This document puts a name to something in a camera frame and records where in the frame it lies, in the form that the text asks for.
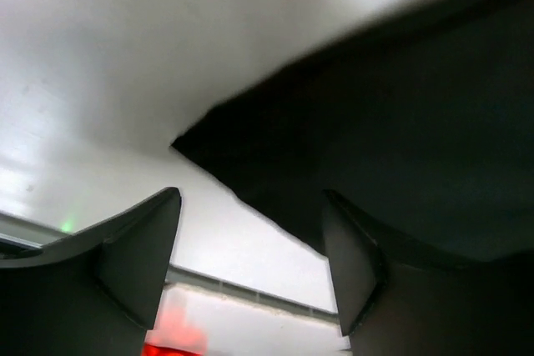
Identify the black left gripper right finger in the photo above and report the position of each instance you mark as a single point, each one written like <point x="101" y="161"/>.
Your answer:
<point x="399" y="296"/>

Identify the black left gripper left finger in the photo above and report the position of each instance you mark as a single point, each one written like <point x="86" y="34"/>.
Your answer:
<point x="96" y="292"/>

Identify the black shorts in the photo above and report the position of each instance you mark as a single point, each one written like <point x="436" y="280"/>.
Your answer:
<point x="424" y="121"/>

